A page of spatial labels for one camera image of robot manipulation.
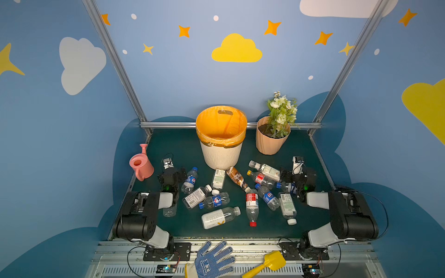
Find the artificial white flower plant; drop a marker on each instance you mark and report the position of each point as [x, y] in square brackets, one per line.
[282, 115]

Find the Pepsi bottle right side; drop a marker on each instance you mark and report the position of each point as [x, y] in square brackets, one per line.
[287, 187]

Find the peach ribbed flower pot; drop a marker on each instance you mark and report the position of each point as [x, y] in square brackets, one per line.
[267, 145]

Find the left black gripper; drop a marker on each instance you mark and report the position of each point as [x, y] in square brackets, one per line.
[170, 174]

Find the aluminium frame right post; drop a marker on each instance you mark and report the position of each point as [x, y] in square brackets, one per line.
[371, 25]

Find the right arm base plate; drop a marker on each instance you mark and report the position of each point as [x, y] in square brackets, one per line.
[295, 251]

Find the white ribbed waste bin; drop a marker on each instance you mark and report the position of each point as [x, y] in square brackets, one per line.
[221, 157]

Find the clear bottle white label top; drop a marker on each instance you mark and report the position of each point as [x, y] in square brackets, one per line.
[267, 170]

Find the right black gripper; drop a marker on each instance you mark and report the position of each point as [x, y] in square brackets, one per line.
[295, 176]

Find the white label bottle white cap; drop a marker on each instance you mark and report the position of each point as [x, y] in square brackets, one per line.
[196, 197]

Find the green white label bottle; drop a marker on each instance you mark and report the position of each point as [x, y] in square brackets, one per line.
[218, 179]

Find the orange bin liner bag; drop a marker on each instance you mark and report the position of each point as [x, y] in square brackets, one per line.
[221, 126]

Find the aluminium frame left post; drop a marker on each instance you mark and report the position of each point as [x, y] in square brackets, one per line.
[95, 16]

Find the brown tea bottle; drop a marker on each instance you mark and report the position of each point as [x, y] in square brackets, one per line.
[237, 178]

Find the Pepsi bottle centre blue cap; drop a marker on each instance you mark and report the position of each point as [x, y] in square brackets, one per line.
[215, 201]

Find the aluminium frame post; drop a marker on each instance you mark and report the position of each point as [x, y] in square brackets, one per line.
[371, 25]
[95, 16]

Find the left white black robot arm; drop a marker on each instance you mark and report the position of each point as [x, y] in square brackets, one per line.
[138, 216]

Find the pink watering can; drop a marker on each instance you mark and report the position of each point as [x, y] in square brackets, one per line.
[141, 164]

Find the controller board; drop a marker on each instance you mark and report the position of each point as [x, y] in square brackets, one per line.
[165, 269]
[311, 271]

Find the yellow toy shovel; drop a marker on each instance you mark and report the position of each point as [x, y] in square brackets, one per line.
[273, 261]

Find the Pepsi bottle far left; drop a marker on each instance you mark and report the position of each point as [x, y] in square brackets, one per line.
[189, 183]

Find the left controller board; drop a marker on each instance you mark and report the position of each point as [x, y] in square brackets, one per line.
[165, 269]

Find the red label cola bottle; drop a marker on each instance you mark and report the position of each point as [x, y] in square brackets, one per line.
[252, 207]

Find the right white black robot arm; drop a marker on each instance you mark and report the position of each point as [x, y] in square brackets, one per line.
[350, 217]

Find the large white label bottle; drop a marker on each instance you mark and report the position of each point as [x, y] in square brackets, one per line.
[220, 217]

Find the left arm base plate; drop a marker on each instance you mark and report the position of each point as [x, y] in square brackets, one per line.
[172, 253]

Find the aluminium frame rear bar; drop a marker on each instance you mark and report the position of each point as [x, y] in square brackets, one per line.
[192, 125]

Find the red label yellow cap bottle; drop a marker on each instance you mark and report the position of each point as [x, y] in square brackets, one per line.
[260, 178]

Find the right controller board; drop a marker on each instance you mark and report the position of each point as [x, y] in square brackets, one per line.
[311, 271]

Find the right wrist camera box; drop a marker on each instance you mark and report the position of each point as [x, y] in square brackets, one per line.
[298, 165]

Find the blue dotted work glove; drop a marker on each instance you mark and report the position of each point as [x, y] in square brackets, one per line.
[214, 263]

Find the Pepsi bottle centre right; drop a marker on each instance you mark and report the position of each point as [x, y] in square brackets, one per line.
[268, 197]

